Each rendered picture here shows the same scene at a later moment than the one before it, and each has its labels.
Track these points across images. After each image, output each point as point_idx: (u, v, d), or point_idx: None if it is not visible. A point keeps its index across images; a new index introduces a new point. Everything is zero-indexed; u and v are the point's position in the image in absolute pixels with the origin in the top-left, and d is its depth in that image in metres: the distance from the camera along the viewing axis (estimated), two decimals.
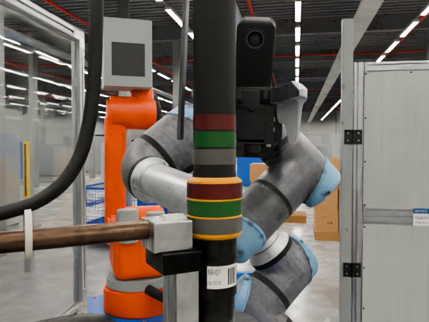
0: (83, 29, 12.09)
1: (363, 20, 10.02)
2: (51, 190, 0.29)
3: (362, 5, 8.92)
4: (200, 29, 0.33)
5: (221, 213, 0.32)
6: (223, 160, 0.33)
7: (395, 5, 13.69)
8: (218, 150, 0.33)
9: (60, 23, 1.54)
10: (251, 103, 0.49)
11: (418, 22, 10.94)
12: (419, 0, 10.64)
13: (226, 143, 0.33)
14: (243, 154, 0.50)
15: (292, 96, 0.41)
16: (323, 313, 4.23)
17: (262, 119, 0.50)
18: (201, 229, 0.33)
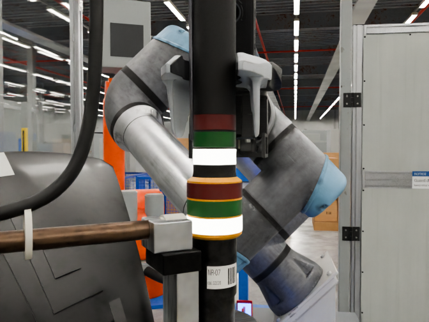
0: (82, 23, 12.08)
1: (362, 13, 10.02)
2: (51, 190, 0.29)
3: None
4: (200, 29, 0.33)
5: (221, 213, 0.32)
6: (223, 160, 0.33)
7: None
8: (218, 150, 0.33)
9: None
10: None
11: (417, 15, 10.95)
12: None
13: (226, 143, 0.33)
14: None
15: (235, 71, 0.31)
16: None
17: (239, 108, 0.40)
18: (201, 229, 0.33)
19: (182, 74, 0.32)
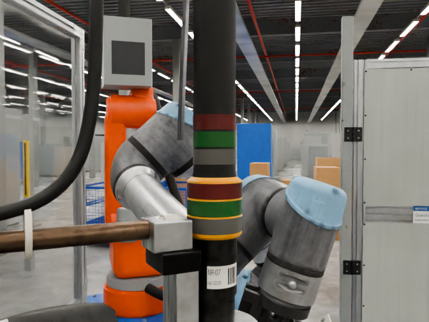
0: (83, 29, 12.09)
1: (363, 20, 10.02)
2: (51, 190, 0.29)
3: (362, 4, 8.92)
4: (200, 29, 0.33)
5: (221, 213, 0.32)
6: (223, 160, 0.33)
7: (395, 4, 13.69)
8: (218, 150, 0.33)
9: (60, 20, 1.54)
10: None
11: (418, 21, 10.94)
12: (419, 0, 10.64)
13: (226, 143, 0.33)
14: None
15: None
16: (323, 312, 4.23)
17: None
18: (201, 229, 0.33)
19: None
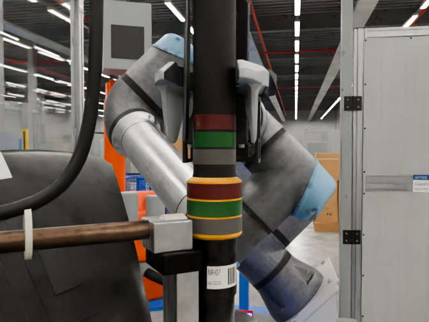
0: None
1: (362, 13, 10.02)
2: (51, 190, 0.29)
3: None
4: (200, 29, 0.33)
5: (221, 213, 0.32)
6: (223, 160, 0.33)
7: (394, 0, 13.69)
8: (218, 150, 0.33)
9: None
10: None
11: (417, 15, 10.94)
12: None
13: (226, 143, 0.33)
14: None
15: (235, 78, 0.31)
16: None
17: None
18: (201, 229, 0.33)
19: (177, 80, 0.32)
